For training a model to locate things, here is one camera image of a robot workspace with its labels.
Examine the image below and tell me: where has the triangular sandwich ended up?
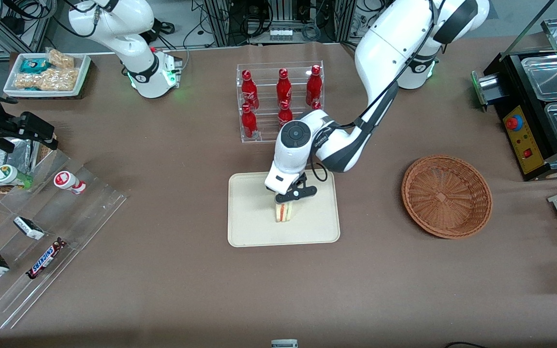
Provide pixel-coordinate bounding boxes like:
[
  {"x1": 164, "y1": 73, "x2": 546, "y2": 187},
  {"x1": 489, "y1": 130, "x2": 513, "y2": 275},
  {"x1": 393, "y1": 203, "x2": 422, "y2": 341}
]
[{"x1": 274, "y1": 202, "x2": 293, "y2": 223}]

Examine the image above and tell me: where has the small round wicker basket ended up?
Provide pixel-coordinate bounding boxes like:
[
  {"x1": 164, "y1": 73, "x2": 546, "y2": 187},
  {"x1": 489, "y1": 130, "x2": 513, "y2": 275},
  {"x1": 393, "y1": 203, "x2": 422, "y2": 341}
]
[{"x1": 0, "y1": 128, "x2": 58, "y2": 195}]

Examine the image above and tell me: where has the cream plastic tray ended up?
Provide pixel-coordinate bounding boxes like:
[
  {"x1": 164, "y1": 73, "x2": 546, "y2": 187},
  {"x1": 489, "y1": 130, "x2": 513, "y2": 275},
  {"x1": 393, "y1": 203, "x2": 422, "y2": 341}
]
[{"x1": 228, "y1": 169, "x2": 341, "y2": 248}]

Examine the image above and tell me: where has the white rectangular snack tray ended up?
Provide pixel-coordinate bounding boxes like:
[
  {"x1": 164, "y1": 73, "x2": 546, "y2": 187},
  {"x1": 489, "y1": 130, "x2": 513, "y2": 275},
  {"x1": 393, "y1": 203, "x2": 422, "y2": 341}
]
[{"x1": 3, "y1": 52, "x2": 92, "y2": 99}]

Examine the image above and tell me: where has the brown wicker basket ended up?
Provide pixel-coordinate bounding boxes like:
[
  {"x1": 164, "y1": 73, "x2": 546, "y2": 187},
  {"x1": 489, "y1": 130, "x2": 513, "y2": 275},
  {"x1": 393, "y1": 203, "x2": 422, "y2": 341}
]
[{"x1": 401, "y1": 155, "x2": 493, "y2": 240}]

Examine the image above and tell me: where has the silver foil packet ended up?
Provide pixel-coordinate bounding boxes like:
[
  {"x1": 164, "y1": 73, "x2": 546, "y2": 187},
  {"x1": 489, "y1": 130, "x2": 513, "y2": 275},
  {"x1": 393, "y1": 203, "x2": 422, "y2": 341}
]
[{"x1": 0, "y1": 138, "x2": 33, "y2": 185}]

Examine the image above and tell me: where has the green white yogurt bottle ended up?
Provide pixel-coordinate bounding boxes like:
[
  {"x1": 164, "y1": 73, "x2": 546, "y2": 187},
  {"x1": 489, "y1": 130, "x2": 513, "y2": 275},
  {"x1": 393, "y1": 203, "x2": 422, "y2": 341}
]
[{"x1": 0, "y1": 164, "x2": 34, "y2": 189}]

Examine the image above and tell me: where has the clear acrylic bottle rack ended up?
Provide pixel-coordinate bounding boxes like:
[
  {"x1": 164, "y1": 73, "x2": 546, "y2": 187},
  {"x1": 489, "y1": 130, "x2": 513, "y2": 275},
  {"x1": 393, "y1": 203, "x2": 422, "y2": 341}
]
[{"x1": 236, "y1": 61, "x2": 325, "y2": 144}]

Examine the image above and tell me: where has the large rice cracker packet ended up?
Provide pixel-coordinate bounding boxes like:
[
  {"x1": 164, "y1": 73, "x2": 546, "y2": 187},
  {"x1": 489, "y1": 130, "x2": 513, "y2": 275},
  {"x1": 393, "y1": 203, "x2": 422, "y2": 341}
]
[{"x1": 14, "y1": 68, "x2": 80, "y2": 92}]

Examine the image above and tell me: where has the teal snack packet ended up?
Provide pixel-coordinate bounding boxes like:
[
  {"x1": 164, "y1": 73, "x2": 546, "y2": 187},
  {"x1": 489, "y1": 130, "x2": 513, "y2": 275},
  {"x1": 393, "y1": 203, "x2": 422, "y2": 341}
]
[{"x1": 20, "y1": 58, "x2": 50, "y2": 74}]

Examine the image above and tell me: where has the red white yogurt bottle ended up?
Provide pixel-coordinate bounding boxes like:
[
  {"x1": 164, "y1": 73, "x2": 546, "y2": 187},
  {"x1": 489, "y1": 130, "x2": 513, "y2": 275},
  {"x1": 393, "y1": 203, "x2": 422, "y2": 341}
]
[{"x1": 54, "y1": 171, "x2": 87, "y2": 195}]

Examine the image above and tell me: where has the small rice cracker packet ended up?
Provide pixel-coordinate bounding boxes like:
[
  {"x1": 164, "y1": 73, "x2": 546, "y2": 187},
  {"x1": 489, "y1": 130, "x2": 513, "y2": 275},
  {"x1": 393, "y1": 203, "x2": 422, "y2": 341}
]
[{"x1": 45, "y1": 48, "x2": 75, "y2": 70}]

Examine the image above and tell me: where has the clear acrylic stepped display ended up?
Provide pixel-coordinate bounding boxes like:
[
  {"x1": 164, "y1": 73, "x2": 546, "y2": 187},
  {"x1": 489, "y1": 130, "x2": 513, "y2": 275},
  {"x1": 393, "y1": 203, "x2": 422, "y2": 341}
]
[{"x1": 0, "y1": 147, "x2": 129, "y2": 330}]

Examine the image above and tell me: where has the Snickers chocolate bar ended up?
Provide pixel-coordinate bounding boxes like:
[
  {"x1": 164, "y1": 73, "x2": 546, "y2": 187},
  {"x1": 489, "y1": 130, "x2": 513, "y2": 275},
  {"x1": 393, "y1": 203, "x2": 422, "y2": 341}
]
[{"x1": 26, "y1": 237, "x2": 68, "y2": 280}]

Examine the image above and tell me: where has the black food warmer appliance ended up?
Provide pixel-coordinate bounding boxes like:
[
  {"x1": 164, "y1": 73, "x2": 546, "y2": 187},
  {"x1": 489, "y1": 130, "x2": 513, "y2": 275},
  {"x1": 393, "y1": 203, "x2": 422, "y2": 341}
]
[{"x1": 471, "y1": 17, "x2": 557, "y2": 182}]

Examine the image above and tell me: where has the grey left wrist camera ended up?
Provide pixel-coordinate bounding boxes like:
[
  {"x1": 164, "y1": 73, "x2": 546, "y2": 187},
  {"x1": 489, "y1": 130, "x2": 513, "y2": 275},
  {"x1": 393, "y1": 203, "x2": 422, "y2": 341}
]
[{"x1": 286, "y1": 172, "x2": 318, "y2": 203}]

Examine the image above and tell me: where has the aluminium frame cabinet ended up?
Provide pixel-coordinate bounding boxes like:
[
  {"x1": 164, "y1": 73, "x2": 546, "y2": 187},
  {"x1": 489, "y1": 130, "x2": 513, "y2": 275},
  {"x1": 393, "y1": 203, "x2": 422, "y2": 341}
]
[{"x1": 201, "y1": 0, "x2": 357, "y2": 47}]

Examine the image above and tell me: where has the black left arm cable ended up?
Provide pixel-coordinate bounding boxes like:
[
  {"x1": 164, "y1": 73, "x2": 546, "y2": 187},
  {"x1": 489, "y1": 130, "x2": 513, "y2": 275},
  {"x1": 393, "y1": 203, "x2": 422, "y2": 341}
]
[{"x1": 308, "y1": 0, "x2": 441, "y2": 183}]

